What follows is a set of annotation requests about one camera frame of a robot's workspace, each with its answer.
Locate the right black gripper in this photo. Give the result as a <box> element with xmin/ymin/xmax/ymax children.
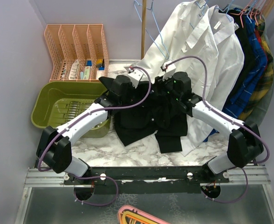
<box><xmin>151</xmin><ymin>71</ymin><xmax>181</xmax><ymax>101</ymax></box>

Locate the black shirt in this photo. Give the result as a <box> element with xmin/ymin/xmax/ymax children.
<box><xmin>228</xmin><ymin>9</ymin><xmax>255</xmax><ymax>97</ymax></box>
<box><xmin>113</xmin><ymin>84</ymin><xmax>188</xmax><ymax>154</ymax></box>

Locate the light blue hanger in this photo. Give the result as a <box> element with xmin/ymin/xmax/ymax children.
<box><xmin>133</xmin><ymin>0</ymin><xmax>170</xmax><ymax>60</ymax></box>

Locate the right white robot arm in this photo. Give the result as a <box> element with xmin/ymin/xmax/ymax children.
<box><xmin>155</xmin><ymin>72</ymin><xmax>264</xmax><ymax>182</ymax></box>

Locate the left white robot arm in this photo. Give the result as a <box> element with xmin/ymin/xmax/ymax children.
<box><xmin>36</xmin><ymin>73</ymin><xmax>144</xmax><ymax>184</ymax></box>

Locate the white shirt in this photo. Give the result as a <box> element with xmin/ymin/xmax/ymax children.
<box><xmin>181</xmin><ymin>6</ymin><xmax>245</xmax><ymax>156</ymax></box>
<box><xmin>134</xmin><ymin>0</ymin><xmax>218</xmax><ymax>96</ymax></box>

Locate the front white shirt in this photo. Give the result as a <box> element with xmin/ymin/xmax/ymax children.
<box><xmin>134</xmin><ymin>0</ymin><xmax>218</xmax><ymax>96</ymax></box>

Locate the blue plaid shirt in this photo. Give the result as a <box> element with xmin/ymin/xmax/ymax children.
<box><xmin>202</xmin><ymin>8</ymin><xmax>268</xmax><ymax>143</ymax></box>

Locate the yellow plaid shirt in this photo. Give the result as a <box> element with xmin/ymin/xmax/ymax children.
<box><xmin>236</xmin><ymin>17</ymin><xmax>274</xmax><ymax>123</ymax></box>

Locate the black hanging shirt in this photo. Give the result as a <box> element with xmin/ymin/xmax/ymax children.
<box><xmin>228</xmin><ymin>9</ymin><xmax>255</xmax><ymax>97</ymax></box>

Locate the pink hanger stack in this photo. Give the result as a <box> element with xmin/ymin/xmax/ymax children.
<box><xmin>117</xmin><ymin>205</ymin><xmax>168</xmax><ymax>224</ymax></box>

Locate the peach plastic file organizer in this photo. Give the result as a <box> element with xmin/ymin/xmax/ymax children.
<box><xmin>44</xmin><ymin>24</ymin><xmax>110</xmax><ymax>82</ymax></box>

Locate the olive green plastic basin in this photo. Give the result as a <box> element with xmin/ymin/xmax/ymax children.
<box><xmin>31</xmin><ymin>81</ymin><xmax>106</xmax><ymax>129</ymax></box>

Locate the wooden rack pole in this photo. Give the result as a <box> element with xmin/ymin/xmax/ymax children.
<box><xmin>141</xmin><ymin>0</ymin><xmax>147</xmax><ymax>59</ymax></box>

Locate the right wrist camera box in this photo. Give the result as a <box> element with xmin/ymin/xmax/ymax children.
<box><xmin>161</xmin><ymin>60</ymin><xmax>176</xmax><ymax>80</ymax></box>

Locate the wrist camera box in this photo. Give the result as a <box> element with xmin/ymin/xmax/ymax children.
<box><xmin>128</xmin><ymin>67</ymin><xmax>144</xmax><ymax>88</ymax></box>
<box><xmin>161</xmin><ymin>60</ymin><xmax>176</xmax><ymax>80</ymax></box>

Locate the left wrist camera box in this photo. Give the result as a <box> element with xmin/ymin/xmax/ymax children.
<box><xmin>128</xmin><ymin>67</ymin><xmax>144</xmax><ymax>88</ymax></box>

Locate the black mounting rail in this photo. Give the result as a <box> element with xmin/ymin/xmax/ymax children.
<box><xmin>63</xmin><ymin>165</ymin><xmax>231</xmax><ymax>196</ymax></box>

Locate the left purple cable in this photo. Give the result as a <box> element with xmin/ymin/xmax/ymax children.
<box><xmin>37</xmin><ymin>66</ymin><xmax>152</xmax><ymax>206</ymax></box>

